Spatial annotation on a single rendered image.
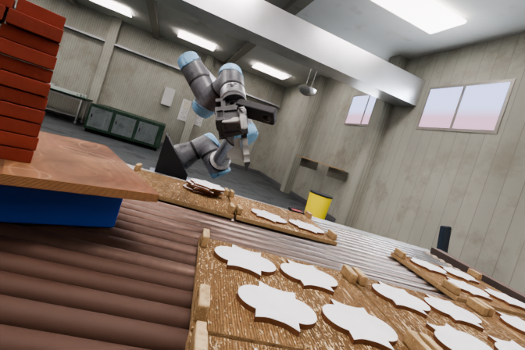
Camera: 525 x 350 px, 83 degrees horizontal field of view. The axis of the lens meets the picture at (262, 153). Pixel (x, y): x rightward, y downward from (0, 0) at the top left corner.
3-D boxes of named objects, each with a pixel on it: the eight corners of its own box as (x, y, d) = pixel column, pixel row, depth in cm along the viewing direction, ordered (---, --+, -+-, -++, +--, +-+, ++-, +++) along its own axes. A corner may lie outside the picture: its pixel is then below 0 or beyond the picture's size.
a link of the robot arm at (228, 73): (230, 87, 101) (248, 70, 97) (231, 108, 93) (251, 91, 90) (212, 73, 96) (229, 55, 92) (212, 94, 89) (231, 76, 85)
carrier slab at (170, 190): (135, 171, 131) (137, 168, 131) (225, 196, 139) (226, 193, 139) (112, 187, 96) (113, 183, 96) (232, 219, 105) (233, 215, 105)
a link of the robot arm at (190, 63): (236, 92, 144) (196, 41, 96) (247, 111, 142) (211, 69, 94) (216, 105, 145) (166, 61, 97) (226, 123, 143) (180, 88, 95)
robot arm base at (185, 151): (173, 144, 175) (189, 137, 178) (186, 168, 178) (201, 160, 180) (173, 145, 161) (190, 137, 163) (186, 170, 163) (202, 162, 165)
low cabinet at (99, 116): (158, 145, 1100) (166, 123, 1098) (157, 151, 917) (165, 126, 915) (97, 127, 1032) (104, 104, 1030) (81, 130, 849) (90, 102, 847)
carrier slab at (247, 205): (226, 196, 140) (227, 193, 140) (305, 218, 149) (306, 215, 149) (234, 219, 106) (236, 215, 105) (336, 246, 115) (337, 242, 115)
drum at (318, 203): (326, 234, 546) (337, 199, 544) (305, 230, 530) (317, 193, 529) (314, 226, 586) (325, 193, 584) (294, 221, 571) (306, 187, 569)
